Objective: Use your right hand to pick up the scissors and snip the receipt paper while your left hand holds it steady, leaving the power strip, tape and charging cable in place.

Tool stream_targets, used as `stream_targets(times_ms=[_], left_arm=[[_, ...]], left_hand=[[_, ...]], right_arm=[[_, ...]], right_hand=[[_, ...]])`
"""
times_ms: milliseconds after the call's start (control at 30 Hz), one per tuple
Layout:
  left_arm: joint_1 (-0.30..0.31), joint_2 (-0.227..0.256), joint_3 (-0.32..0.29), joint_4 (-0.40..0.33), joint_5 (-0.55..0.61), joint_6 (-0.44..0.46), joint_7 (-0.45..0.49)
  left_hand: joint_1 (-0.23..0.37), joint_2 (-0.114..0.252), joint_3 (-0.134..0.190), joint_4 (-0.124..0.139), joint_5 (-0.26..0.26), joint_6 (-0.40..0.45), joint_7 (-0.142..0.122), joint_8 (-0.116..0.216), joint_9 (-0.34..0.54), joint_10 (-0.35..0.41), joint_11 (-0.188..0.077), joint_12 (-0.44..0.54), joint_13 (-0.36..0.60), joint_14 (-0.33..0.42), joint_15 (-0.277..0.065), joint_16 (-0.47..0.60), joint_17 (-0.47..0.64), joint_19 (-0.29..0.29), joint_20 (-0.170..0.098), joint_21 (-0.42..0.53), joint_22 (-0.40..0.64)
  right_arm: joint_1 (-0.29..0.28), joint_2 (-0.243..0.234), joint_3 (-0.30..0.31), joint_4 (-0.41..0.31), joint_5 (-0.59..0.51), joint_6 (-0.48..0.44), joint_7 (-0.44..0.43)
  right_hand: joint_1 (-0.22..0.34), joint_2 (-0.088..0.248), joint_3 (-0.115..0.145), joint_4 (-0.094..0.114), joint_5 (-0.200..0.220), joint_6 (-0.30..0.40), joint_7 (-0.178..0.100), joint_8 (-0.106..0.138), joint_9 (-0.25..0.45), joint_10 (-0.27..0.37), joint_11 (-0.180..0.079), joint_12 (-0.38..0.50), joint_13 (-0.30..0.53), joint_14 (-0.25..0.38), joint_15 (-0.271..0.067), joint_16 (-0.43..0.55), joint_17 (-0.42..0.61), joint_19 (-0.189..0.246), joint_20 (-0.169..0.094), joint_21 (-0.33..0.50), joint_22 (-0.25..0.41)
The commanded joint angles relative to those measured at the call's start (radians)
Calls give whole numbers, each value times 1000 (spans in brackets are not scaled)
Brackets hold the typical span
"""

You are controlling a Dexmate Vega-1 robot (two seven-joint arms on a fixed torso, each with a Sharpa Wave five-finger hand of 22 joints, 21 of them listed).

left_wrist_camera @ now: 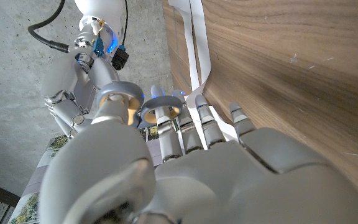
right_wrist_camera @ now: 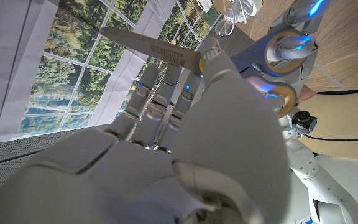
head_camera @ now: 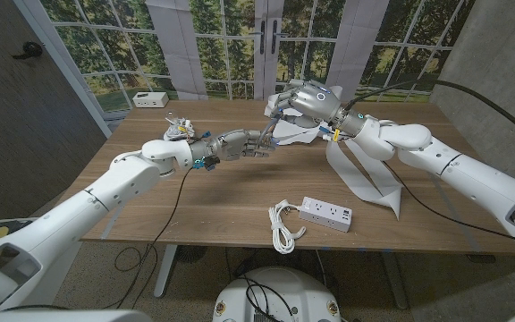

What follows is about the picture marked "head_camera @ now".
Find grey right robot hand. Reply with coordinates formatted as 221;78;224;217
271;79;367;138

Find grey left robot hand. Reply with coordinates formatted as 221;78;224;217
190;128;280;163

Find white receipt paper strip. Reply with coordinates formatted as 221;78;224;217
264;85;404;221

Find white power strip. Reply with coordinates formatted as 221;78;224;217
298;196;354;233

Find white outlet box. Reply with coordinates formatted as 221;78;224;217
131;91;170;109

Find black round ribbed object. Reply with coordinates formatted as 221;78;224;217
175;244;208;264

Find white table leg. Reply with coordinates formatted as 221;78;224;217
153;244;179;299

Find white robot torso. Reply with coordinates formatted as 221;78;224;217
212;267;342;322

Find printed window backdrop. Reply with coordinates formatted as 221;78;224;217
13;0;477;113

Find grey table leg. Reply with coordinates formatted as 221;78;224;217
380;250;409;310

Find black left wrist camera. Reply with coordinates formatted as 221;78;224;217
201;155;222;172

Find thin black left wrist cable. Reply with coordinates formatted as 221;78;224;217
105;167;195;310

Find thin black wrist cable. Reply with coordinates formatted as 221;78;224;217
105;167;195;310
382;160;515;251

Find white coiled power cord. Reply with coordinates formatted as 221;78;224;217
268;199;307;255

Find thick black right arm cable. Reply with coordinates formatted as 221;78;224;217
342;79;515;148

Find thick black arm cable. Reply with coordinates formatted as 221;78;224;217
0;303;73;312
342;79;515;148

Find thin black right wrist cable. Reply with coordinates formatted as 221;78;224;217
382;160;515;251

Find black door handle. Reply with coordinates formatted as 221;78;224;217
11;41;44;61

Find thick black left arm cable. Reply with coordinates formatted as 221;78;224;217
0;303;73;312

